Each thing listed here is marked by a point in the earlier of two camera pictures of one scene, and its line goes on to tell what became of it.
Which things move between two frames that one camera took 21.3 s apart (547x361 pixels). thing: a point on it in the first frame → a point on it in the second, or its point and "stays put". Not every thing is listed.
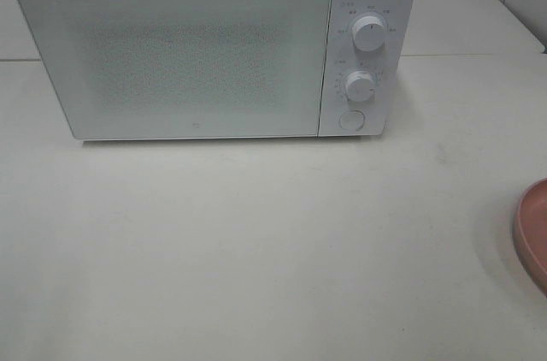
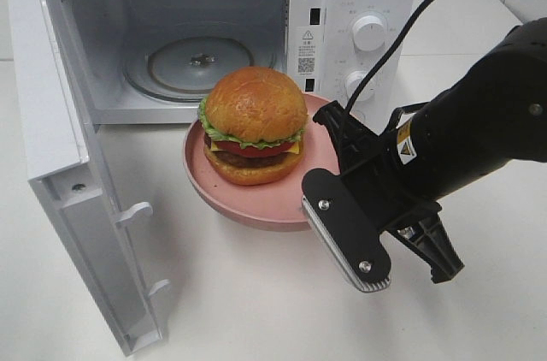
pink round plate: x=530 y=230 → x=276 y=205
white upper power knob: x=368 y=33 stays put
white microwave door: x=182 y=55 → x=68 y=167
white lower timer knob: x=360 y=85 stays put
